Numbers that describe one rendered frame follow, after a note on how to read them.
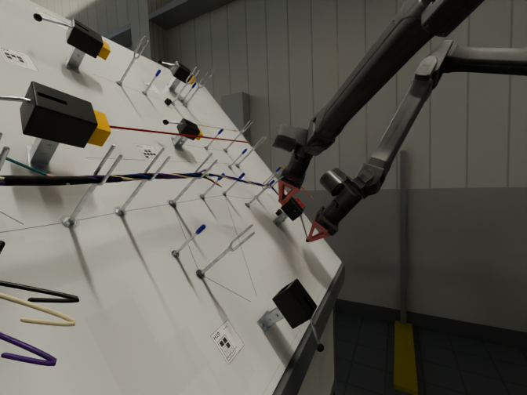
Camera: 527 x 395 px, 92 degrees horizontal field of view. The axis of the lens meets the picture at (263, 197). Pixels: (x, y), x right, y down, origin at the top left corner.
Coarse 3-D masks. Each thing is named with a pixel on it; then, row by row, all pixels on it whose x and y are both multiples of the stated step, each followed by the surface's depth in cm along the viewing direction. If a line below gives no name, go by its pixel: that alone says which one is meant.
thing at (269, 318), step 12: (288, 288) 44; (300, 288) 47; (276, 300) 45; (288, 300) 44; (300, 300) 44; (312, 300) 47; (276, 312) 47; (288, 312) 45; (300, 312) 44; (312, 312) 44; (264, 324) 48; (312, 324) 45
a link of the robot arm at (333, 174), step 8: (336, 168) 77; (328, 176) 76; (336, 176) 75; (344, 176) 75; (360, 176) 70; (368, 176) 69; (328, 184) 75; (336, 184) 74; (352, 184) 74; (360, 184) 69; (360, 192) 73
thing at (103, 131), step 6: (96, 114) 37; (102, 114) 38; (96, 120) 37; (102, 120) 38; (102, 126) 37; (108, 126) 38; (96, 132) 36; (102, 132) 37; (108, 132) 37; (90, 138) 36; (96, 138) 37; (102, 138) 37; (96, 144) 38; (102, 144) 38
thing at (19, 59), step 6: (0, 48) 46; (6, 48) 47; (6, 54) 46; (12, 54) 47; (18, 54) 48; (24, 54) 50; (6, 60) 45; (12, 60) 46; (18, 60) 47; (24, 60) 49; (30, 60) 50; (24, 66) 48; (30, 66) 49
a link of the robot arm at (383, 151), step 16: (432, 64) 72; (416, 80) 75; (432, 80) 73; (416, 96) 74; (400, 112) 74; (416, 112) 73; (400, 128) 72; (384, 144) 73; (400, 144) 72; (368, 160) 72; (384, 160) 70; (384, 176) 73; (368, 192) 73
